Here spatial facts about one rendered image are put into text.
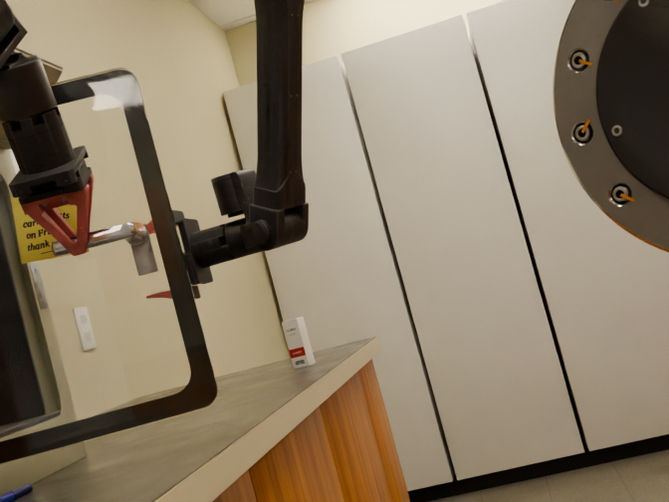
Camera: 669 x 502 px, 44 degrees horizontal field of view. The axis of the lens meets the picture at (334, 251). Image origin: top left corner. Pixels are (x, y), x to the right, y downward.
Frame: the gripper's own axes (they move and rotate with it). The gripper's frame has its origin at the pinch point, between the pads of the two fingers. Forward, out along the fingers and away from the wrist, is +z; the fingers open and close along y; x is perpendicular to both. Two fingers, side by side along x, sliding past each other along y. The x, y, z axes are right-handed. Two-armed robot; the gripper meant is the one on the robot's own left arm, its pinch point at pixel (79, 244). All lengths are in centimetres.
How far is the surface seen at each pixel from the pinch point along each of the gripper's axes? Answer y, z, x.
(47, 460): -12.6, 32.3, -17.2
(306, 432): -31, 52, 17
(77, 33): -195, -7, -24
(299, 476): -20, 52, 14
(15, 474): -6.0, 29.0, -19.0
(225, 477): 9.4, 27.4, 8.2
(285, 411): -16.6, 37.7, 15.2
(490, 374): -237, 187, 100
